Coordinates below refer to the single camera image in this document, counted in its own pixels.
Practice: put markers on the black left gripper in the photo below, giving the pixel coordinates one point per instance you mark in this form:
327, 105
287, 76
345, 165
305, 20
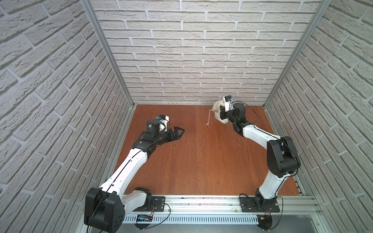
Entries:
170, 135

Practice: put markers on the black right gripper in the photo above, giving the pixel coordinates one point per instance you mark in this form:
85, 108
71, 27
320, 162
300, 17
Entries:
224, 114

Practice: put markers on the cream cloth drawstring soil bag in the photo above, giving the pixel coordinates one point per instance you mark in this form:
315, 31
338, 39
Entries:
216, 110

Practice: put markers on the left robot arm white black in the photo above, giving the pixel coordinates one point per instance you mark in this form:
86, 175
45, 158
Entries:
107, 206

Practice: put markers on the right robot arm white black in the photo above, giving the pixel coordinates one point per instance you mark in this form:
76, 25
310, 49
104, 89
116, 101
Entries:
282, 156

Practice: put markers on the white perforated vent strip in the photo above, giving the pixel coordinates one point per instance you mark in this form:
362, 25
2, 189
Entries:
206, 219

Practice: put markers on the left small electronics board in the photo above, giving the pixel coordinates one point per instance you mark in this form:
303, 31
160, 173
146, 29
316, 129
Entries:
143, 221

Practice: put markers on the small electronics board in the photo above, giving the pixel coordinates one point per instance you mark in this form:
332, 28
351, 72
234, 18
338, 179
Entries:
265, 222
143, 221

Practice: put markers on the right small electronics board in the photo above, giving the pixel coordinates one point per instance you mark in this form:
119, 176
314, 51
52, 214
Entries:
265, 222

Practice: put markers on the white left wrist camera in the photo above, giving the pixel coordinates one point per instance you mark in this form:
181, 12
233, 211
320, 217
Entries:
163, 121

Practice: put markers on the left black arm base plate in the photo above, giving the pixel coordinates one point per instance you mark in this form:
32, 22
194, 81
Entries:
155, 203

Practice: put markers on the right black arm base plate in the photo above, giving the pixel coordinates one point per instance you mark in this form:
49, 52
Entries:
256, 204

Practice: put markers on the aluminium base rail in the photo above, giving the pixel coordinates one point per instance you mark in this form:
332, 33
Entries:
297, 213

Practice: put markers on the right aluminium corner post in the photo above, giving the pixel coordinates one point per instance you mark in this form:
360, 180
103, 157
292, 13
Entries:
314, 22

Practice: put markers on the aluminium corner post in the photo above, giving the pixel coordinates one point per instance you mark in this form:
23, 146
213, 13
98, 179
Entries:
90, 12
314, 22

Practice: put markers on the left aluminium corner post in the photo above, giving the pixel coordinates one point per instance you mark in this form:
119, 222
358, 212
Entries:
90, 12

